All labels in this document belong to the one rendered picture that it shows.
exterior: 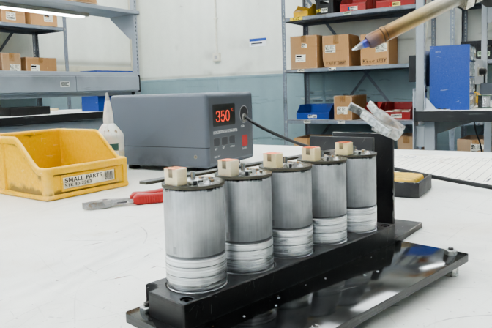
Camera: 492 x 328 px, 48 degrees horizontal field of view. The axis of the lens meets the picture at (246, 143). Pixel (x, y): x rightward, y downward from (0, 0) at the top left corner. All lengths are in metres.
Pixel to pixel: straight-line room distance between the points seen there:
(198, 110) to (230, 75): 5.09
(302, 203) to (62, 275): 0.14
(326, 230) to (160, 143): 0.44
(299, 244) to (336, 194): 0.03
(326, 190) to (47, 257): 0.18
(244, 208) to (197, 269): 0.03
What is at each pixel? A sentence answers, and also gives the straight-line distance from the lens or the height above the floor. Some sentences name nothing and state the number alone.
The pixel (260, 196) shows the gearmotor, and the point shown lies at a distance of 0.23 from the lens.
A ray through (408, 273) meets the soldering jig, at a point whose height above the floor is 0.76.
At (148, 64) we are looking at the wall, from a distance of 6.44.
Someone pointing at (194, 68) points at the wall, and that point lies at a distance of 6.01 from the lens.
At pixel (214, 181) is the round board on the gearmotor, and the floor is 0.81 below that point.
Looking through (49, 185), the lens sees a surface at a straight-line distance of 0.54.
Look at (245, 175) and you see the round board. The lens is 0.23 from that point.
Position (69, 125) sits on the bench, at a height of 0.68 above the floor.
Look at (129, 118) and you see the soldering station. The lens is 0.72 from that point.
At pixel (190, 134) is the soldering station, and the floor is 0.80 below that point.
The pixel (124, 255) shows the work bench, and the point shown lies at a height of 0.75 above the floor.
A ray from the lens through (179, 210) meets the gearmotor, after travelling 0.21.
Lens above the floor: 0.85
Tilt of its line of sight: 6 degrees down
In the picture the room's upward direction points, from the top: 2 degrees counter-clockwise
